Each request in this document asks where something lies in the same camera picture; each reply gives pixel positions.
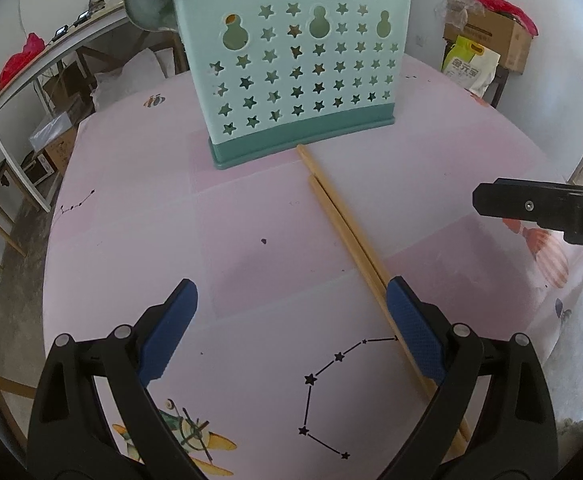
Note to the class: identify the long white side table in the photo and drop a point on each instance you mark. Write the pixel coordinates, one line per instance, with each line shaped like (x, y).
(46, 60)

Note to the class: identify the white and yellow rice bag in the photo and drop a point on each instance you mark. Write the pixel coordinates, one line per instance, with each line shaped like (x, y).
(469, 65)

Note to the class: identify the large cardboard box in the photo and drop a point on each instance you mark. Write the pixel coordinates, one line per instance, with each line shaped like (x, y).
(496, 40)

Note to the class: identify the white plastic bag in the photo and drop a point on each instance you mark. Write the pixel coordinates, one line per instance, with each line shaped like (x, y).
(131, 72)

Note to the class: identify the black devices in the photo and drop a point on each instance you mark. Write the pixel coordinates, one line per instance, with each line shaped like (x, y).
(73, 22)

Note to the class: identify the teal star-cut utensil holder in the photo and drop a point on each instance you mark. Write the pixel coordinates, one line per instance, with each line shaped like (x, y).
(296, 135)

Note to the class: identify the wooden chopstick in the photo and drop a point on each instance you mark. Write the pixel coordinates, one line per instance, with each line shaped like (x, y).
(331, 196)
(341, 230)

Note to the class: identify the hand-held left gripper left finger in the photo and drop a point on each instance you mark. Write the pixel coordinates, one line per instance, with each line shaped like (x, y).
(169, 340)

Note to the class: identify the clear plastic bag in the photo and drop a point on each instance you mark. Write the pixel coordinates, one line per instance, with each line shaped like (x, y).
(451, 9)

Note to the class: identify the red plastic bag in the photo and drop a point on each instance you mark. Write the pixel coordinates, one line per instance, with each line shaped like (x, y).
(18, 62)

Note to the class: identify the plastic wrapped box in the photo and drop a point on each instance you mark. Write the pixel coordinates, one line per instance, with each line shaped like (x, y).
(51, 127)

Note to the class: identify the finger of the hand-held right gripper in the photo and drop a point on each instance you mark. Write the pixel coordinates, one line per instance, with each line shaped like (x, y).
(506, 200)

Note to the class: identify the white wall socket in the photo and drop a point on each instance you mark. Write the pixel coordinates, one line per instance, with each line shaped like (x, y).
(422, 41)

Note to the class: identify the red bag on box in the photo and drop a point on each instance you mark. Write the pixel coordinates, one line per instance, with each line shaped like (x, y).
(506, 7)

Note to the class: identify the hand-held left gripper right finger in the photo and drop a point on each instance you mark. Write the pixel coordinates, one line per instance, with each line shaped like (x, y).
(414, 335)

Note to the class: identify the small cardboard box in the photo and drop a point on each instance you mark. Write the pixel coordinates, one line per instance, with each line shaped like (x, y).
(61, 155)

